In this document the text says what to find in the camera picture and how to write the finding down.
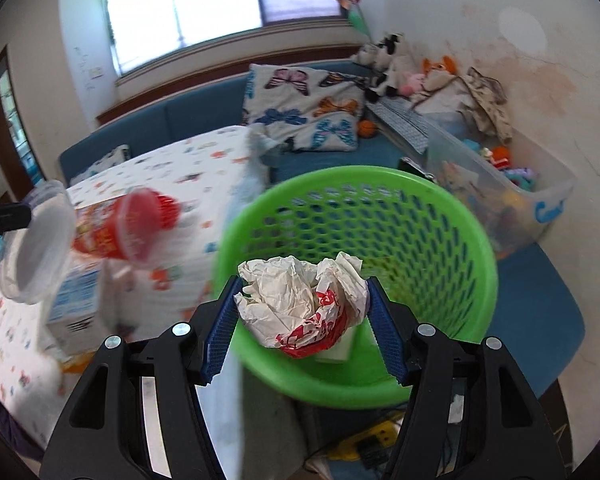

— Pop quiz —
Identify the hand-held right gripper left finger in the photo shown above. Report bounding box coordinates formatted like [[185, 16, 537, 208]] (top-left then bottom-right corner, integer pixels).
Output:
[[39, 276, 241, 480]]

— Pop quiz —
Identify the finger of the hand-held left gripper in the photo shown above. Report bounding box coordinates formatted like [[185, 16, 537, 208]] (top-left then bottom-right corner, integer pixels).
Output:
[[0, 202, 32, 235]]

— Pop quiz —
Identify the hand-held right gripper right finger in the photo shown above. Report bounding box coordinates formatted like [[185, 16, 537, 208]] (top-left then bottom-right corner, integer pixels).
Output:
[[367, 276, 568, 480]]

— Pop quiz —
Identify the clear plastic container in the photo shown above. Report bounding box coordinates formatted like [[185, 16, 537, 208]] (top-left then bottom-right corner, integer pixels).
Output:
[[0, 180, 77, 306]]

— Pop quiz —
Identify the green plastic mesh basket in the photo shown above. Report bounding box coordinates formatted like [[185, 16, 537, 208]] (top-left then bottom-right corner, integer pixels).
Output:
[[212, 166, 499, 411]]

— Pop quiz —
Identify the white red paper wrapper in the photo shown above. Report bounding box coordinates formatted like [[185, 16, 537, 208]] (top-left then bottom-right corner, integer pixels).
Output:
[[234, 252, 370, 359]]

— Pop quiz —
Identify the white blue carton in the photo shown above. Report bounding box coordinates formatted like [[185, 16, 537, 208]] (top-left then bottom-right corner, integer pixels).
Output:
[[45, 255, 106, 361]]

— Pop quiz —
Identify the small butterfly pillow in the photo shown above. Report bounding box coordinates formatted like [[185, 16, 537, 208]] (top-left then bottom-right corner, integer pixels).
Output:
[[70, 145, 131, 186]]

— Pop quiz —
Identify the yellow plastic object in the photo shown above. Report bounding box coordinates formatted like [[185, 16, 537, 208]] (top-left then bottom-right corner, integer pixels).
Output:
[[330, 422, 406, 480]]

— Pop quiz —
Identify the red plastic cup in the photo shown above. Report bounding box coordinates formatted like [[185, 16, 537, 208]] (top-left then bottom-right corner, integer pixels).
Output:
[[72, 187, 181, 267]]

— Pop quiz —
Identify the printed blanket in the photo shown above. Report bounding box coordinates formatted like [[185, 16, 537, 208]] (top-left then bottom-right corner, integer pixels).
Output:
[[0, 126, 281, 451]]

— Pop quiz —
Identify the blue sofa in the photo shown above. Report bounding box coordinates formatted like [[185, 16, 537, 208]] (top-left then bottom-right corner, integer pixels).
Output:
[[57, 57, 586, 401]]

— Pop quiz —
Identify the clear plastic storage bin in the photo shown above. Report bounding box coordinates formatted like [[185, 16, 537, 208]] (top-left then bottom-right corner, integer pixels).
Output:
[[425, 120, 578, 261]]

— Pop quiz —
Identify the white computer keyboard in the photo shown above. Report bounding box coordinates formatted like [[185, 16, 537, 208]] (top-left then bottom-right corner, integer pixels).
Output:
[[367, 97, 431, 156]]

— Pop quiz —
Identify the large butterfly pillow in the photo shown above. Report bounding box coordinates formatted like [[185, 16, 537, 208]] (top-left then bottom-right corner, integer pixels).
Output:
[[241, 63, 368, 153]]

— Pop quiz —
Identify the pink plush toy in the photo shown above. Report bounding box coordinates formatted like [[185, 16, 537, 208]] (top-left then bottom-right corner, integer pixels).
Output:
[[402, 72, 426, 96]]

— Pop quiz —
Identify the beige printed cloth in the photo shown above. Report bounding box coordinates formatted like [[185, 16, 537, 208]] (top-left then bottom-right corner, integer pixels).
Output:
[[460, 66, 513, 143]]

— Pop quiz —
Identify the orange fox plush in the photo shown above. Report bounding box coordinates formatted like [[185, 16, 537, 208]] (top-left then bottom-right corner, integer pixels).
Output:
[[422, 55, 458, 91]]

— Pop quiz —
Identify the black white cow plush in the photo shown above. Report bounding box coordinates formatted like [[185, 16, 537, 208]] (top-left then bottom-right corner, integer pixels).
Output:
[[365, 32, 416, 98]]

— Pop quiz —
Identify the window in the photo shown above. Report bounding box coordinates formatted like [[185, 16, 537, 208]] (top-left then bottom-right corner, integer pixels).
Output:
[[100, 0, 346, 78]]

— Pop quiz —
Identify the grey white plush toy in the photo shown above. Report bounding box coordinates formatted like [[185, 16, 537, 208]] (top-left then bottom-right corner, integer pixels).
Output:
[[352, 42, 381, 66]]

